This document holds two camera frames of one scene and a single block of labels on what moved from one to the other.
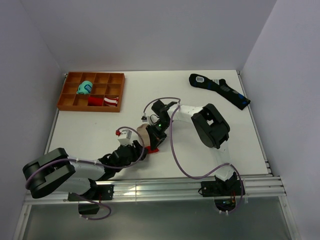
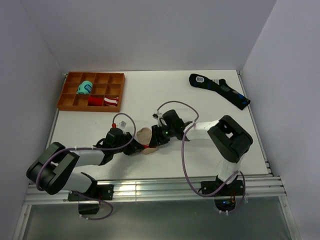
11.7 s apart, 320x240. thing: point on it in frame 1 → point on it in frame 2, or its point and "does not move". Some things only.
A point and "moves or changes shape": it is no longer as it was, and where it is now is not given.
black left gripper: (136, 150) → (133, 147)
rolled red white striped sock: (112, 102) does not move
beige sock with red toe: (143, 130) moves or changes shape
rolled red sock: (93, 101) does not move
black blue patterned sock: (220, 86) does not move
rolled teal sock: (84, 87) does not move
